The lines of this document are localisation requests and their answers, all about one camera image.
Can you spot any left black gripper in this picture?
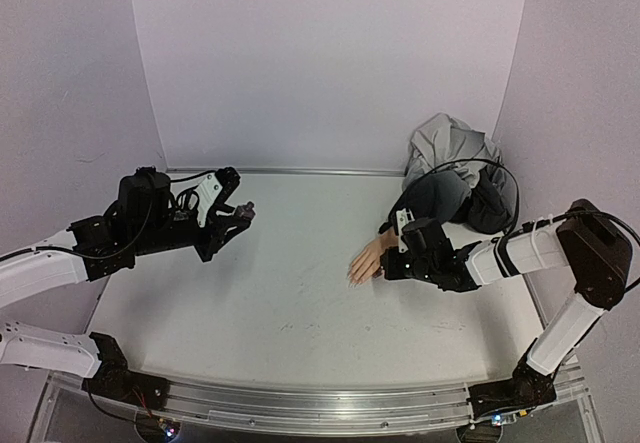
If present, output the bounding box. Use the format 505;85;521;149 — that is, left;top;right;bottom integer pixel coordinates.
133;206;252;263

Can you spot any nail polish bottle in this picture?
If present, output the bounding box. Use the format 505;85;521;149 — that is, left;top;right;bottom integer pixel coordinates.
234;201;256;221

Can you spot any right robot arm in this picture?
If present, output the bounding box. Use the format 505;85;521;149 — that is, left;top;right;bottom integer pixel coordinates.
381;199;639;377

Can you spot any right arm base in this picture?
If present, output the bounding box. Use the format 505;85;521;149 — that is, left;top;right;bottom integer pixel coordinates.
467;354;560;423

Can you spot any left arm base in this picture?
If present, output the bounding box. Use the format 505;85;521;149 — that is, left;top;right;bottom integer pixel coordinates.
82;332;169;411

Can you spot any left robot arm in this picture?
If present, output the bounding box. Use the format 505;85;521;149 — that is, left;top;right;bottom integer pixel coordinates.
1;167;255;400

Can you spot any mannequin hand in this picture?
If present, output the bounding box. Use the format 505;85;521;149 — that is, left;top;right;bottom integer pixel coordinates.
348;229;398;286

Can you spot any dark sleeve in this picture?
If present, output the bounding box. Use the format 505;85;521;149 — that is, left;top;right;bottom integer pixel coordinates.
378;170;472;234

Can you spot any grey crumpled cloth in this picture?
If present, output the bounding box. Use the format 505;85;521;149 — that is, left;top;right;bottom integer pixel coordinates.
403;113;516;234

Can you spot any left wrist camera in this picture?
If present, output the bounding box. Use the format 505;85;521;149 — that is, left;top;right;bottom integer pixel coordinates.
177;173;223;228

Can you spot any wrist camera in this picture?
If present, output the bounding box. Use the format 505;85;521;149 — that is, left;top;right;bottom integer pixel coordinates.
395;208;414;254
177;173;223;228

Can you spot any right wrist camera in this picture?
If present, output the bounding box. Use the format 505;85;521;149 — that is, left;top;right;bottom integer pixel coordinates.
395;208;414;254

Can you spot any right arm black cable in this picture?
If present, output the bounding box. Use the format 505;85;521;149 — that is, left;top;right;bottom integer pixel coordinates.
394;158;521;234

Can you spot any aluminium front rail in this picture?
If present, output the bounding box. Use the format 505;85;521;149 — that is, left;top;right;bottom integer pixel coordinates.
155;378;472;437

